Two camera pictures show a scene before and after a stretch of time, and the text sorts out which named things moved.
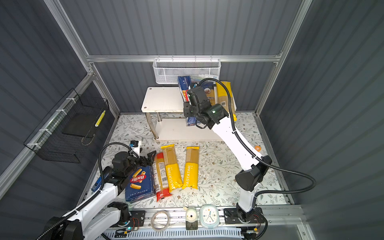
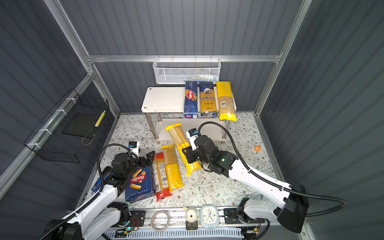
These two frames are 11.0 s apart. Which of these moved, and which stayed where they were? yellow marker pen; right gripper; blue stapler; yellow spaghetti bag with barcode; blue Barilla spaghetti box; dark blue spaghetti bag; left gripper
Moved: right gripper; blue Barilla spaghetti box
Stayed: dark blue spaghetti bag; blue stapler; yellow spaghetti bag with barcode; yellow marker pen; left gripper
